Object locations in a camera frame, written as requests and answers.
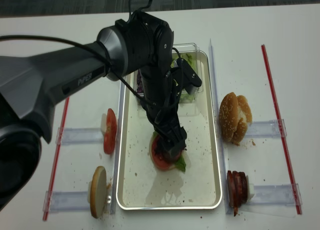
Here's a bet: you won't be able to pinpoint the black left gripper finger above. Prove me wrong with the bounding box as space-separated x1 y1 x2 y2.
158 138 172 156

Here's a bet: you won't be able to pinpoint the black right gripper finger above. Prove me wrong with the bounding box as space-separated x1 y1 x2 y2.
169 142 185 161

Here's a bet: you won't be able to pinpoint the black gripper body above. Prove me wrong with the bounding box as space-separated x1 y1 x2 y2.
139 66 187 146

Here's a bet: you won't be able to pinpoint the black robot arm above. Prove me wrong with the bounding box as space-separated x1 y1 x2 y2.
0 11 187 206

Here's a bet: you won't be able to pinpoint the tomato slice on bun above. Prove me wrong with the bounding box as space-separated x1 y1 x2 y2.
151 134 184 170

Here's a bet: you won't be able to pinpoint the lettuce leaf on bun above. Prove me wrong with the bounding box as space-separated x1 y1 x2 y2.
152 131 187 172

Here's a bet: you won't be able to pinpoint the green lettuce pile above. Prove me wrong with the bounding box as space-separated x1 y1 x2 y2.
170 53 198 104

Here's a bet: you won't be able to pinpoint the upright tomato slices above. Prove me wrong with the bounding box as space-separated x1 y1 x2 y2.
103 108 117 155

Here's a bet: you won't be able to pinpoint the sliced sausage stack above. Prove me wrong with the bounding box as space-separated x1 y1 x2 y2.
226 170 249 216

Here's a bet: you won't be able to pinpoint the bottom bun on tray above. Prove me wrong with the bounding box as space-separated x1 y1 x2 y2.
148 135 186 171

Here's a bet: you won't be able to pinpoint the purple cabbage pile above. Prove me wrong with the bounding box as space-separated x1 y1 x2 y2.
136 70 144 93

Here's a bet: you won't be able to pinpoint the silver metal tray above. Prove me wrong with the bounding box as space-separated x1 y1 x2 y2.
116 52 222 210

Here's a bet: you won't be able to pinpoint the clear plastic container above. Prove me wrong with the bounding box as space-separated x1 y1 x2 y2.
133 43 203 101

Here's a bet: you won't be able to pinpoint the sesame bun tops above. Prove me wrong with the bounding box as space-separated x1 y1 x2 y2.
218 92 253 145

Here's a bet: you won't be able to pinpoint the upright bun half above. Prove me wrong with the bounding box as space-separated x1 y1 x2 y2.
89 166 107 218

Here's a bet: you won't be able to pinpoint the upper left clear holder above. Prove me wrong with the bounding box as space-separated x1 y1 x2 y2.
56 113 107 145

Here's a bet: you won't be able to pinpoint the clear holder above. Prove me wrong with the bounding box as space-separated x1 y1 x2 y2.
42 181 92 213
56 113 107 145
237 176 303 217
244 119 287 138

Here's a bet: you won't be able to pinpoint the upper right clear holder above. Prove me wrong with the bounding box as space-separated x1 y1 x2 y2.
244 119 287 138

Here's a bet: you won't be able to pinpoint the left red strip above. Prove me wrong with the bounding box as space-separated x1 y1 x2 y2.
42 97 70 222

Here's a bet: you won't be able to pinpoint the red strip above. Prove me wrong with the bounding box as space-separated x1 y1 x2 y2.
42 97 70 222
261 44 303 215

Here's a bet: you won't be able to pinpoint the lower right clear holder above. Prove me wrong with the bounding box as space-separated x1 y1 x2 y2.
237 176 303 217

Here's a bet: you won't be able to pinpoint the lower left clear holder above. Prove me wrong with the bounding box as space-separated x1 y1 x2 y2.
42 181 92 213

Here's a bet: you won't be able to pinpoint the right red strip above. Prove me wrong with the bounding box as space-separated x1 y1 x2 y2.
261 44 303 215

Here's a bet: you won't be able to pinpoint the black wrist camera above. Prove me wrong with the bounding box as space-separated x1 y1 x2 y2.
171 58 202 95

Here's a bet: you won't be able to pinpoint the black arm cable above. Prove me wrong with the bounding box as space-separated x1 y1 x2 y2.
0 0 186 140

